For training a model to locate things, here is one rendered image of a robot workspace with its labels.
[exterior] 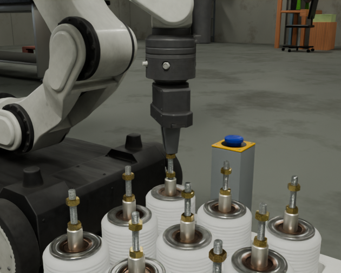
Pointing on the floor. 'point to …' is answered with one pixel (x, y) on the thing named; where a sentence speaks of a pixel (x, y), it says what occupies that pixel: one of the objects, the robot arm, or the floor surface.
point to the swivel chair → (305, 25)
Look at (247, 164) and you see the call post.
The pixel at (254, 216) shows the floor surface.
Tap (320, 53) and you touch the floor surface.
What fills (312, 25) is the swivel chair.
